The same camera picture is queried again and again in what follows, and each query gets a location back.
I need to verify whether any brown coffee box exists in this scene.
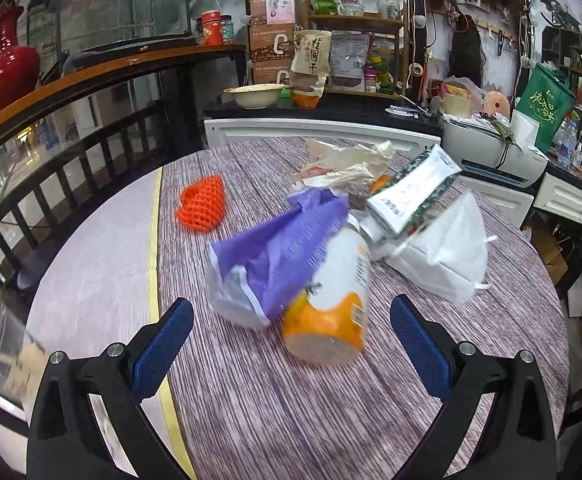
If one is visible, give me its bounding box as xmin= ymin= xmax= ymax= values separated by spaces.
xmin=248 ymin=0 xmax=297 ymax=86

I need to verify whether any clear plastic bag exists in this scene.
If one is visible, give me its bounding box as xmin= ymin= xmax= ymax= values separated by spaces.
xmin=438 ymin=76 xmax=487 ymax=118

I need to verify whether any red tin can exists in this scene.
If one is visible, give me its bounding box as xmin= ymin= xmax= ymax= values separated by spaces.
xmin=201 ymin=11 xmax=224 ymax=46

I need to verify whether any white paper bag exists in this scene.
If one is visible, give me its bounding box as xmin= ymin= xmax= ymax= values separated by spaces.
xmin=511 ymin=110 xmax=542 ymax=153

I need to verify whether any orange foam fruit net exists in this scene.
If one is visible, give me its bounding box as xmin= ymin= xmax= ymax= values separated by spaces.
xmin=176 ymin=175 xmax=225 ymax=233

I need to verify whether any white bottle with orange label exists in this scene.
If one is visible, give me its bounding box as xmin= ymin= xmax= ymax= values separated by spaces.
xmin=282 ymin=212 xmax=372 ymax=365

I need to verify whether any dark hair wig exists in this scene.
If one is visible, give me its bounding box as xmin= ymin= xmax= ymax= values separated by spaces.
xmin=451 ymin=20 xmax=484 ymax=86

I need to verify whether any white desk drawer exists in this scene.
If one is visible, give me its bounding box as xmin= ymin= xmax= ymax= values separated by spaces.
xmin=534 ymin=172 xmax=582 ymax=235

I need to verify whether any dark wooden railing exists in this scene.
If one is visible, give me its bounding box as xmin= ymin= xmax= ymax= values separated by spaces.
xmin=0 ymin=44 xmax=247 ymax=306

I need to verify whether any crumpled white plastic bag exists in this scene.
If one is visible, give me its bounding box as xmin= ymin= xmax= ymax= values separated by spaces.
xmin=291 ymin=139 xmax=396 ymax=192

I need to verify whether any green and white packet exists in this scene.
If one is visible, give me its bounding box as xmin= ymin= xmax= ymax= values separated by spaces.
xmin=366 ymin=144 xmax=463 ymax=236

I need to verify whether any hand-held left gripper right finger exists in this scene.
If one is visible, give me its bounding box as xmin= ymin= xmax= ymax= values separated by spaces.
xmin=390 ymin=294 xmax=557 ymax=480

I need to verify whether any white printer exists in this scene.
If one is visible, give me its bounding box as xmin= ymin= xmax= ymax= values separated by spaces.
xmin=441 ymin=110 xmax=549 ymax=188

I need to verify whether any silver foil pouch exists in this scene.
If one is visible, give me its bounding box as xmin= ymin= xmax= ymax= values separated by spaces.
xmin=330 ymin=32 xmax=369 ymax=92

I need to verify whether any green shopping bag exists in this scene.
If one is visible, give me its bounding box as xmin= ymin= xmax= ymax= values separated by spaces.
xmin=515 ymin=62 xmax=577 ymax=148

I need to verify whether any purple striped tablecloth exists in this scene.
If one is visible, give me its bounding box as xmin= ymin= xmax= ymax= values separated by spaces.
xmin=23 ymin=136 xmax=570 ymax=480

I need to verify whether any plastic water bottle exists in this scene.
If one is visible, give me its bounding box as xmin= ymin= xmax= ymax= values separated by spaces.
xmin=557 ymin=119 xmax=577 ymax=171

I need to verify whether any brown paper snack bag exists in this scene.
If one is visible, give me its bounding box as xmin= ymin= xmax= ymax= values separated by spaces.
xmin=290 ymin=30 xmax=333 ymax=97

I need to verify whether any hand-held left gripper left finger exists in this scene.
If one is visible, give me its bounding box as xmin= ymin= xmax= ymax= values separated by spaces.
xmin=26 ymin=297 xmax=195 ymax=480

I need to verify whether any red vase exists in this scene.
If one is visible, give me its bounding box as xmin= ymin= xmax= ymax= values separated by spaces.
xmin=0 ymin=2 xmax=42 ymax=113

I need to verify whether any wooden shelf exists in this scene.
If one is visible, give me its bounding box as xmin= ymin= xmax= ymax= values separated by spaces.
xmin=307 ymin=10 xmax=412 ymax=96

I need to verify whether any cream bowl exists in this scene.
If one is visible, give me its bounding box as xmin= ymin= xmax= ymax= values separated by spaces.
xmin=223 ymin=83 xmax=288 ymax=110

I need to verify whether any glass display cabinet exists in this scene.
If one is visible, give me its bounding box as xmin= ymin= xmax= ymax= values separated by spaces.
xmin=26 ymin=0 xmax=197 ymax=61

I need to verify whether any pink box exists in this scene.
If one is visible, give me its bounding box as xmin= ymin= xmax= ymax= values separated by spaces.
xmin=266 ymin=0 xmax=296 ymax=25

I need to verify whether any purple plastic bag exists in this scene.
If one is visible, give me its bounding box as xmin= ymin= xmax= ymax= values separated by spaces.
xmin=207 ymin=187 xmax=350 ymax=328

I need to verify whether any cardboard box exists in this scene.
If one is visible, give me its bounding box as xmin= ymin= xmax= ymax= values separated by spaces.
xmin=526 ymin=220 xmax=569 ymax=281

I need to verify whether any small orange cup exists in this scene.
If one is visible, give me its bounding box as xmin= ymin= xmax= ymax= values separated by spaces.
xmin=291 ymin=91 xmax=324 ymax=108

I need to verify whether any white face mask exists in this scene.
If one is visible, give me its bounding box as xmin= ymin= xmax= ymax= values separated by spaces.
xmin=386 ymin=191 xmax=498 ymax=303

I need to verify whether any white cabinet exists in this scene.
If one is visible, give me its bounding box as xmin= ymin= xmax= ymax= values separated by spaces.
xmin=203 ymin=117 xmax=442 ymax=153

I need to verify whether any white drawer unit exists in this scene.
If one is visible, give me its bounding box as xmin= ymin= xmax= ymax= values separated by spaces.
xmin=464 ymin=175 xmax=534 ymax=228

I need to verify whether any black counter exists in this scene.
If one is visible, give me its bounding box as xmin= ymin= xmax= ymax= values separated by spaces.
xmin=205 ymin=91 xmax=444 ymax=126

